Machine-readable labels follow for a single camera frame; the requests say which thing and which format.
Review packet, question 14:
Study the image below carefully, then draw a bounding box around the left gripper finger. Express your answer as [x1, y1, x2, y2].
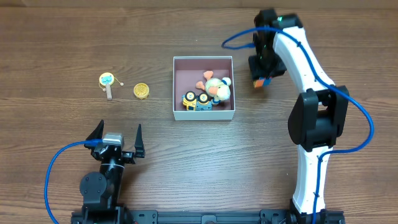
[134, 124, 146, 158]
[84, 119, 104, 149]

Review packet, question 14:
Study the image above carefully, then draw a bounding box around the multicoloured puzzle cube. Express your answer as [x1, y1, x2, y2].
[253, 78, 272, 88]

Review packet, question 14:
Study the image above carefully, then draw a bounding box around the white plush duck toy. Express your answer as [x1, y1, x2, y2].
[195, 70, 232, 104]

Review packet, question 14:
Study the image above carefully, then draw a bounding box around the small wooden rattle drum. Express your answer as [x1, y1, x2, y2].
[98, 72, 124, 101]

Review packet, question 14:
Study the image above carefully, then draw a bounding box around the yellow round gear toy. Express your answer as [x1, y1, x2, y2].
[133, 83, 150, 100]

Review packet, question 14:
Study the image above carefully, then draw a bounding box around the yellow grey toy truck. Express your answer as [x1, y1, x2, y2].
[182, 91, 213, 111]

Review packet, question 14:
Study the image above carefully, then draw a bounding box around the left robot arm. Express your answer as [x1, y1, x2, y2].
[71, 120, 146, 224]

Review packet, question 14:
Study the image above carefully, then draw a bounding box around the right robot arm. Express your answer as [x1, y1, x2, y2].
[248, 9, 348, 223]

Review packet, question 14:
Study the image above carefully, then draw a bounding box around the left blue cable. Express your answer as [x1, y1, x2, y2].
[44, 139, 103, 224]

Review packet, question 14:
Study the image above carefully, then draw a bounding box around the blue cable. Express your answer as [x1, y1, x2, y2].
[44, 139, 103, 224]
[221, 26, 375, 224]

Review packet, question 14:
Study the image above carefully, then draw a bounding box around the right blue cable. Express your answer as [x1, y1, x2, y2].
[221, 26, 375, 224]

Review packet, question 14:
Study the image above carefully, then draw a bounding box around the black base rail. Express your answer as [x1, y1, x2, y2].
[70, 209, 346, 224]

